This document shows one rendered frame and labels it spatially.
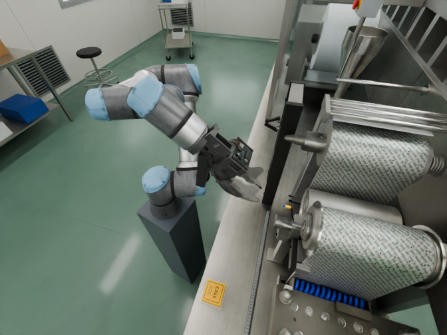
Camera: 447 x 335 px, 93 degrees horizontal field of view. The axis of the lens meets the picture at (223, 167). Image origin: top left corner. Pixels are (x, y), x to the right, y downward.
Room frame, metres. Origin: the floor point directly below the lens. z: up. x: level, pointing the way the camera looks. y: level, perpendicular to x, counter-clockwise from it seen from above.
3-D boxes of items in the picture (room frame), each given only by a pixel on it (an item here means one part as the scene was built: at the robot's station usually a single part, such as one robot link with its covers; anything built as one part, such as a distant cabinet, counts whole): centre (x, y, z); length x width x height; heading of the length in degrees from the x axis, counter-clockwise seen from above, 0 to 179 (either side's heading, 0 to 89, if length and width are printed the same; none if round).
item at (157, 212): (0.54, 0.27, 0.95); 0.15 x 0.15 x 0.10
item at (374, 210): (0.33, -0.39, 1.17); 0.26 x 0.12 x 0.12; 73
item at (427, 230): (0.18, -0.48, 1.25); 0.15 x 0.01 x 0.15; 163
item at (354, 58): (0.92, -0.54, 1.18); 0.14 x 0.14 x 0.57
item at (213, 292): (0.17, 0.03, 0.91); 0.07 x 0.07 x 0.02; 73
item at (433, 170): (0.41, -0.59, 1.33); 0.07 x 0.07 x 0.07; 73
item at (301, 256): (0.22, -0.23, 1.13); 0.09 x 0.06 x 0.03; 163
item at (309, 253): (0.26, -0.24, 1.25); 0.15 x 0.01 x 0.15; 163
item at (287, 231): (0.30, -0.21, 1.05); 0.06 x 0.05 x 0.31; 73
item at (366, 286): (0.16, -0.34, 1.11); 0.23 x 0.01 x 0.18; 73
